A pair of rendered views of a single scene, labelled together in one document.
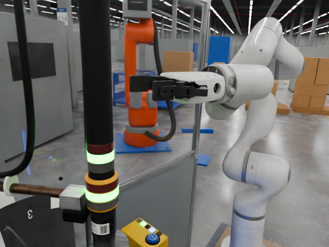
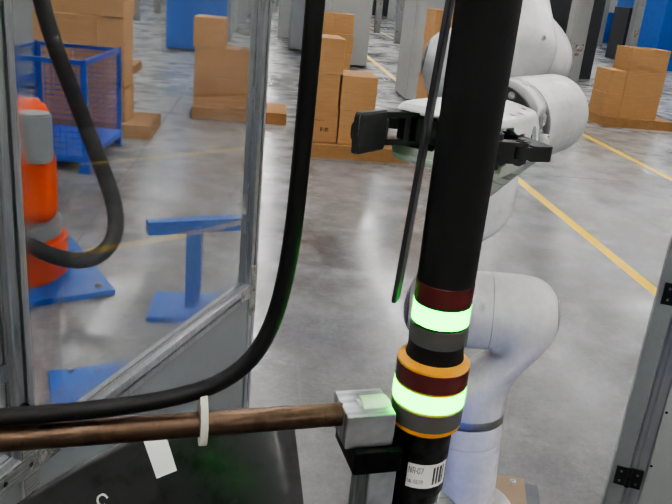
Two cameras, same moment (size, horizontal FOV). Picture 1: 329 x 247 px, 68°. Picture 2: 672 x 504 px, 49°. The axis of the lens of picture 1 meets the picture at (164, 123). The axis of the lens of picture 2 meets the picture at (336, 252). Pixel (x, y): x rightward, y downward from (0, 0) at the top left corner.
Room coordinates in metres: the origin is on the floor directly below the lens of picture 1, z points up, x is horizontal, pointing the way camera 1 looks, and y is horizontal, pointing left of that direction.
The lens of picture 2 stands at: (-0.04, 0.30, 1.78)
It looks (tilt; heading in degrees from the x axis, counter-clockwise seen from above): 20 degrees down; 336
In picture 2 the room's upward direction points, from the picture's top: 5 degrees clockwise
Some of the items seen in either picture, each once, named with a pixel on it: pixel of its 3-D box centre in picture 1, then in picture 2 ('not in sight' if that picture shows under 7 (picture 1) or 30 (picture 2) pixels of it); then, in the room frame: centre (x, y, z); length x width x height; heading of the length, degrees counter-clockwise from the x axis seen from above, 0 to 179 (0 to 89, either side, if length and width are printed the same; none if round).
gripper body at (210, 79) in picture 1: (193, 85); (472, 130); (0.49, -0.06, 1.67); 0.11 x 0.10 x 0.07; 124
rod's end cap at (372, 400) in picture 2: (78, 195); (371, 411); (0.29, 0.12, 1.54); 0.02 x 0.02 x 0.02; 83
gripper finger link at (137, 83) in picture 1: (142, 82); (365, 127); (0.49, 0.05, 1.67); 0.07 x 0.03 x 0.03; 124
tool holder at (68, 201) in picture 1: (97, 222); (402, 466); (0.29, 0.09, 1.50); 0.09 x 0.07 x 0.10; 83
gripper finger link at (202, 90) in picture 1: (195, 89); (507, 144); (0.43, -0.05, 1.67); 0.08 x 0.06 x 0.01; 26
